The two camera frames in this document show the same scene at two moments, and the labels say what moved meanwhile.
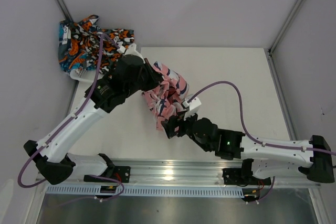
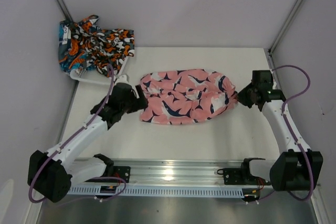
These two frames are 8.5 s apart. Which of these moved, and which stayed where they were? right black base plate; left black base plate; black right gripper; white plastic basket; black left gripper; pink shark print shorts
Moved: black left gripper; black right gripper; pink shark print shorts
Stayed: right black base plate; left black base plate; white plastic basket
